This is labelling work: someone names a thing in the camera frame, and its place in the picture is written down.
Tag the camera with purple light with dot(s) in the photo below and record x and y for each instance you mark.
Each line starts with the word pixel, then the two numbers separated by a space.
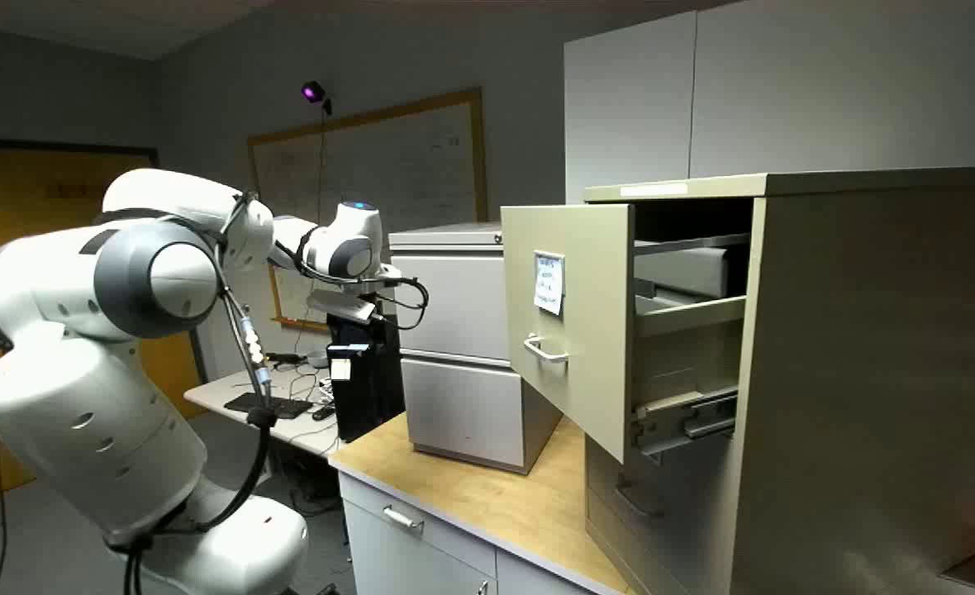
pixel 317 95

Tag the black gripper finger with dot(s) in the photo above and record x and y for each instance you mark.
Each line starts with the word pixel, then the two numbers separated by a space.
pixel 386 406
pixel 354 410

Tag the black flat desk item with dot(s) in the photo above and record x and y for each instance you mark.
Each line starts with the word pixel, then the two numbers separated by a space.
pixel 270 406

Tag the beige cabinet drawer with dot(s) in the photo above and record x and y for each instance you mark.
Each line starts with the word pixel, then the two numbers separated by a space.
pixel 569 364

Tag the grey file box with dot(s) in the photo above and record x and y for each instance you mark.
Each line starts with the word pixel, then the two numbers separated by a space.
pixel 690 269

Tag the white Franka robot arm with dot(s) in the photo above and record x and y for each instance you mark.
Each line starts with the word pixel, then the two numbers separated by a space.
pixel 91 364

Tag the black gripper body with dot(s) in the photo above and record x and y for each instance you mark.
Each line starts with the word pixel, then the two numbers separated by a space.
pixel 363 352

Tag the white wood-topped counter cabinet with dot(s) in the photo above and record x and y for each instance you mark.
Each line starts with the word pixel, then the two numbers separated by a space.
pixel 475 496

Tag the grey two-drawer cabinet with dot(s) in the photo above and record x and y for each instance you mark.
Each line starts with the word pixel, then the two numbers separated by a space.
pixel 456 415

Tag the light desk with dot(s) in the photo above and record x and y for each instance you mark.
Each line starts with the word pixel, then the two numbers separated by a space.
pixel 289 432

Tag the orange wooden door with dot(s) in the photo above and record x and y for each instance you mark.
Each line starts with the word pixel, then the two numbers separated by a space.
pixel 26 209

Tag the white paper drawer label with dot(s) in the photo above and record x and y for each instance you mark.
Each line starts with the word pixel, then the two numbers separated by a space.
pixel 549 287

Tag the wood-framed whiteboard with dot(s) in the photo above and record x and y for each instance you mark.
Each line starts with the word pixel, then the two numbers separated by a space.
pixel 407 168

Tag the beige metal filing cabinet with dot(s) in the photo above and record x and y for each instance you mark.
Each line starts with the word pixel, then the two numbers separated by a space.
pixel 872 374

